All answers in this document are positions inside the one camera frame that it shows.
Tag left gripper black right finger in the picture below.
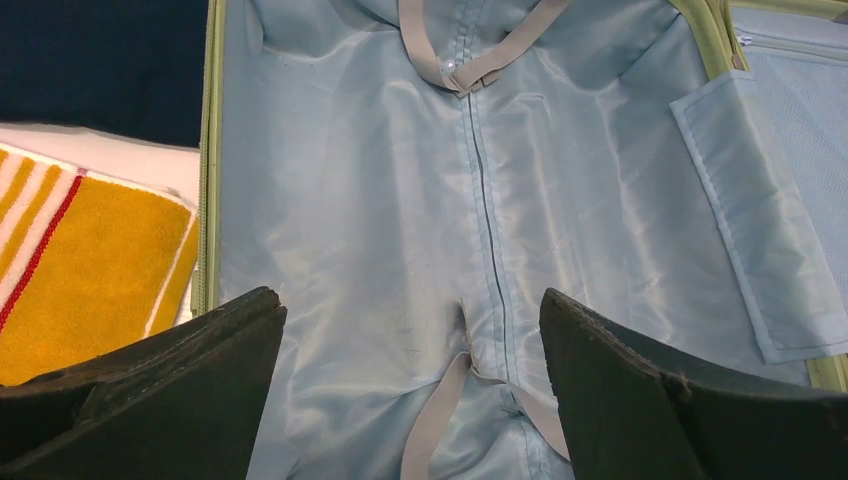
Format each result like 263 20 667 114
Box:
539 289 847 479

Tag green suitcase with blue lining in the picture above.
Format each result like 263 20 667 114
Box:
193 1 847 479

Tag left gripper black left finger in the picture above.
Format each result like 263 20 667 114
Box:
1 287 287 479

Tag yellow striped towel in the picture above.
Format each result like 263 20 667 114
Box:
1 145 198 386

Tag navy blue folded cloth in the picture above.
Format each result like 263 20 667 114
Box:
1 1 208 148

